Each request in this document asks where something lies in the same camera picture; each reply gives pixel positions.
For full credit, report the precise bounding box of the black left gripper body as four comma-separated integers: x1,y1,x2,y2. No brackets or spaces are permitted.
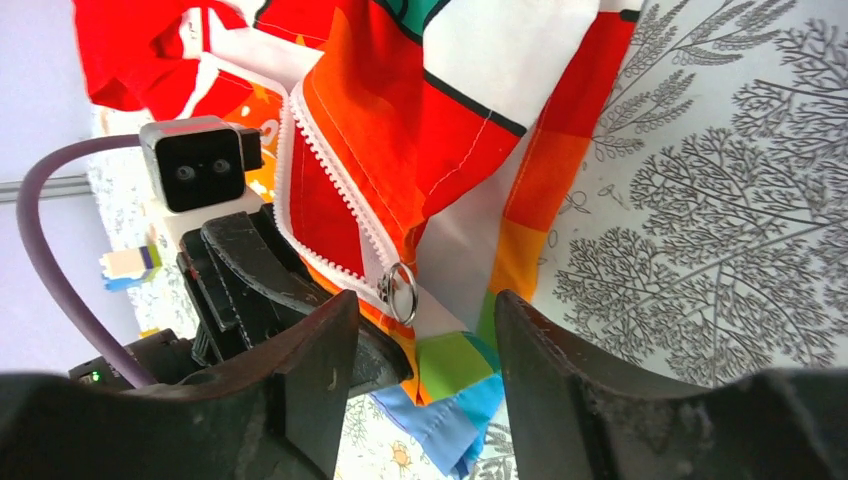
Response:
177,229,292,367

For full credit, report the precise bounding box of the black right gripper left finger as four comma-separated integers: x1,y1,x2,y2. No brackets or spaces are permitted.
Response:
1,291,358,479

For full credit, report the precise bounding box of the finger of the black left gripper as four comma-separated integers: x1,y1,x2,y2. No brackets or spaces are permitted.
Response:
254,203,318,292
199,211,415,399

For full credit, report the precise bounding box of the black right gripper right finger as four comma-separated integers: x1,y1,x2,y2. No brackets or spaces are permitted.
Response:
494,290,847,479

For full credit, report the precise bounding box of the rainbow red white kids jacket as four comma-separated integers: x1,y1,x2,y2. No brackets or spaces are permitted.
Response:
74,1,642,479

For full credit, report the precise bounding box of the blue white toy block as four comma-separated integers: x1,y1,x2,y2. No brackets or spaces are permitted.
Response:
99,244,162,292

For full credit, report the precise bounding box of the floral patterned table mat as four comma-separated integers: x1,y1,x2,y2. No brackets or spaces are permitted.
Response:
493,1,847,387

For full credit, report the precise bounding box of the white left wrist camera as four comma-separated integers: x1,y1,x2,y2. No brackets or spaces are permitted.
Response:
139,116,264,240

